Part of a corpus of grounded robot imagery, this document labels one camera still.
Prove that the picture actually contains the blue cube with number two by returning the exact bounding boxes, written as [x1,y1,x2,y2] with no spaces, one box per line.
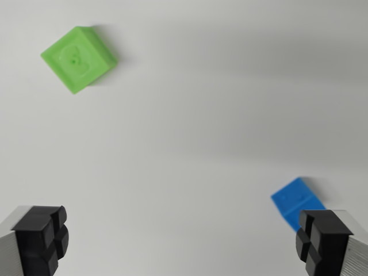
[270,177,327,233]

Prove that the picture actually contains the black silver gripper left finger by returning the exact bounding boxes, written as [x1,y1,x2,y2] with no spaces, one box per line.
[0,205,70,276]

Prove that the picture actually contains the green cube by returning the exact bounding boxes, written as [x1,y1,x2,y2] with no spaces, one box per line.
[40,25,118,95]

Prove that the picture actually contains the black silver gripper right finger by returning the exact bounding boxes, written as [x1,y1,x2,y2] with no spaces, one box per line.
[296,209,368,276]

